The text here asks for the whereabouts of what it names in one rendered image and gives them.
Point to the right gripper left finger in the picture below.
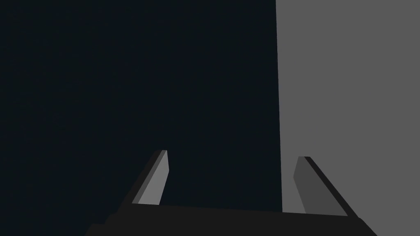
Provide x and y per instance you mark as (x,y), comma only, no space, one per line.
(152,183)

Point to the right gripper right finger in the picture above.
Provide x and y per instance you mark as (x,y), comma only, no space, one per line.
(316,191)

